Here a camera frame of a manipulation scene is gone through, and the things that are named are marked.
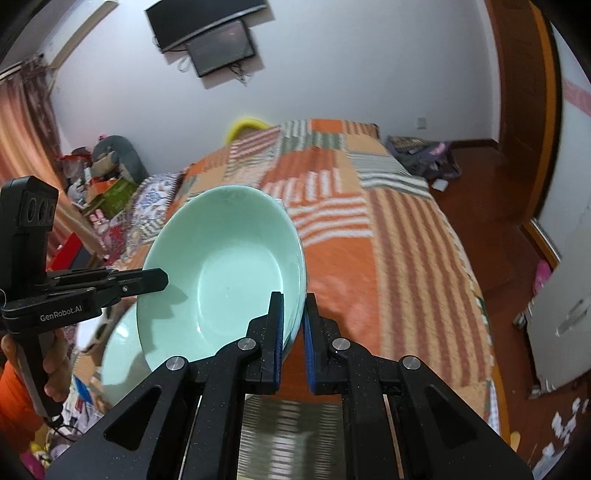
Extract orange patchwork blanket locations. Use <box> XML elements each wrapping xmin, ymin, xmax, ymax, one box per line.
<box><xmin>74</xmin><ymin>119</ymin><xmax>503</xmax><ymax>480</ymax></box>

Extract orange striped curtain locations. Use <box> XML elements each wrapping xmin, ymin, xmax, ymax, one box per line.
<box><xmin>0</xmin><ymin>54</ymin><xmax>64</xmax><ymax>261</ymax></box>

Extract orange and green box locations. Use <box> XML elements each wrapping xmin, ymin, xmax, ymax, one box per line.
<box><xmin>89</xmin><ymin>178</ymin><xmax>140</xmax><ymax>219</ymax></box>

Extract black wall monitor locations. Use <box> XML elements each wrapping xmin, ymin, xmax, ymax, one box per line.
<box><xmin>186</xmin><ymin>20</ymin><xmax>257</xmax><ymax>78</ymax></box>

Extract red box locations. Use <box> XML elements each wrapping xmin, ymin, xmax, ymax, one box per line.
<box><xmin>46</xmin><ymin>233</ymin><xmax>108</xmax><ymax>278</ymax></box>

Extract light green bowl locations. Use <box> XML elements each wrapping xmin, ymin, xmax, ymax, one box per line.
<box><xmin>137</xmin><ymin>185</ymin><xmax>308</xmax><ymax>376</ymax></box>

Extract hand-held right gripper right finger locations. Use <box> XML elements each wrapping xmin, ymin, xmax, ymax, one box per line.
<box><xmin>302</xmin><ymin>293</ymin><xmax>534</xmax><ymax>480</ymax></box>

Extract white paper scraps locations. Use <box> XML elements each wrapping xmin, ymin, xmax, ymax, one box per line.
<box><xmin>539</xmin><ymin>396</ymin><xmax>588</xmax><ymax>459</ymax></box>

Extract wooden door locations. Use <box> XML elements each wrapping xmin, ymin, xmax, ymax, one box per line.
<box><xmin>484</xmin><ymin>0</ymin><xmax>563</xmax><ymax>273</ymax></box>

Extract yellow plastic basin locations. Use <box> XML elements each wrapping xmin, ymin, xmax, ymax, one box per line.
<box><xmin>225</xmin><ymin>117</ymin><xmax>279</xmax><ymax>144</ymax></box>

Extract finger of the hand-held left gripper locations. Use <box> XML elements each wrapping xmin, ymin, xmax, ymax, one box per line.
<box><xmin>45</xmin><ymin>269</ymin><xmax>122</xmax><ymax>283</ymax></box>
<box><xmin>48</xmin><ymin>267</ymin><xmax>170</xmax><ymax>308</ymax></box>

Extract grey backpack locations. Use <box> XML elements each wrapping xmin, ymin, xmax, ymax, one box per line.
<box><xmin>387</xmin><ymin>135</ymin><xmax>462</xmax><ymax>182</ymax></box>

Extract grey plush toy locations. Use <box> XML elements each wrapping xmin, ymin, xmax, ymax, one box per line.
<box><xmin>91</xmin><ymin>135</ymin><xmax>150</xmax><ymax>184</ymax></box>

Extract person's left hand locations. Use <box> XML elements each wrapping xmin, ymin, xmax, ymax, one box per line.
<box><xmin>0</xmin><ymin>329</ymin><xmax>75</xmax><ymax>409</ymax></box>

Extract light green plate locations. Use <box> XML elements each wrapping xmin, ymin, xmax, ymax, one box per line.
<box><xmin>100</xmin><ymin>304</ymin><xmax>154</xmax><ymax>409</ymax></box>

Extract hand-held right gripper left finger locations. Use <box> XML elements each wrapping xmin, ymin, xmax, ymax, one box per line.
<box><xmin>46</xmin><ymin>291</ymin><xmax>285</xmax><ymax>480</ymax></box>

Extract multicolour patterned quilt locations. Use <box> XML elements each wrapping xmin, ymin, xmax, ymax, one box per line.
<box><xmin>110</xmin><ymin>172</ymin><xmax>186</xmax><ymax>260</ymax></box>

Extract black wall television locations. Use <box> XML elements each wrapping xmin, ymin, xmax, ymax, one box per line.
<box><xmin>144</xmin><ymin>0</ymin><xmax>269</xmax><ymax>53</ymax></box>

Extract pink cloth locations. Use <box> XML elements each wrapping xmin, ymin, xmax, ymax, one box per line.
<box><xmin>533</xmin><ymin>260</ymin><xmax>553</xmax><ymax>297</ymax></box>

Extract white cabinet door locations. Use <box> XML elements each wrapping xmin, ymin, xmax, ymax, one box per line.
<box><xmin>525</xmin><ymin>259</ymin><xmax>591</xmax><ymax>394</ymax></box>

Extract person's left forearm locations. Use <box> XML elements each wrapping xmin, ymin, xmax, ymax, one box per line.
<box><xmin>0</xmin><ymin>362</ymin><xmax>49</xmax><ymax>460</ymax></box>

